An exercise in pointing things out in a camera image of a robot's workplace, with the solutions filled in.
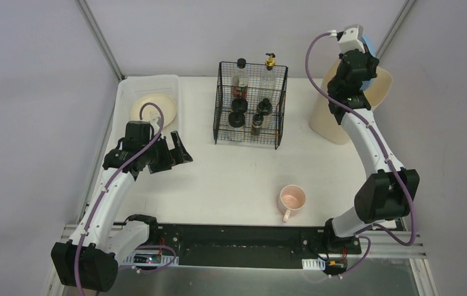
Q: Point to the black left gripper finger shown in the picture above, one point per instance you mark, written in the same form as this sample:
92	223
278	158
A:
165	159
179	153

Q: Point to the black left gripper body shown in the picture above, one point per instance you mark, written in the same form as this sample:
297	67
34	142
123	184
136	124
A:
172	153

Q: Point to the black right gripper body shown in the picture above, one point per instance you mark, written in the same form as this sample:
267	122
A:
361	65

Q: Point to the cream round plate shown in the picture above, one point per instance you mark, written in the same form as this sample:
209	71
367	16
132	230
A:
166	103

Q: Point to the blue round plate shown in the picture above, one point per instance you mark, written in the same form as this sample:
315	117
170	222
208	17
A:
369	45

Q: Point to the black lid granule shaker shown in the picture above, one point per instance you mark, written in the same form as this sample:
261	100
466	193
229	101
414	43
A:
236	120

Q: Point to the black lid seasoning shaker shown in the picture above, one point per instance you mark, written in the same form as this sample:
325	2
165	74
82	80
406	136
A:
239	105

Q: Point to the clear glass oil bottle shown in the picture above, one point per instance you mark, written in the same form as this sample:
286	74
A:
267	78

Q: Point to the black lid white shaker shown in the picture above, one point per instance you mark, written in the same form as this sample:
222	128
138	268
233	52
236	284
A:
265	107

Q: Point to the small dark pepper jar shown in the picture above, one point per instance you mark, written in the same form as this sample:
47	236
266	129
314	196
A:
257	123

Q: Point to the red label vinegar bottle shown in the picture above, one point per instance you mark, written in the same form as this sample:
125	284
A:
240	80

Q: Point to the pink mug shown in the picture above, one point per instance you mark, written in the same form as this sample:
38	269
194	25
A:
291	199

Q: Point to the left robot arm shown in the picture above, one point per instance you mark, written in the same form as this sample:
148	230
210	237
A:
91	257

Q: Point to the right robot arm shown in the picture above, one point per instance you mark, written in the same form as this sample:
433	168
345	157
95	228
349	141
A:
389	189

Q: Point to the cream waste bin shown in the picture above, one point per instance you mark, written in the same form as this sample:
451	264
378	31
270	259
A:
322	121

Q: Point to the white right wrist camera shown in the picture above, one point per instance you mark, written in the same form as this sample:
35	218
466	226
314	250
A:
349	39

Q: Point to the black wire basket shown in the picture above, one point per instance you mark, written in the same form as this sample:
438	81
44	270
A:
273	125

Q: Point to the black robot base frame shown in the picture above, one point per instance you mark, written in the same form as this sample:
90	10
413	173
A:
278	247

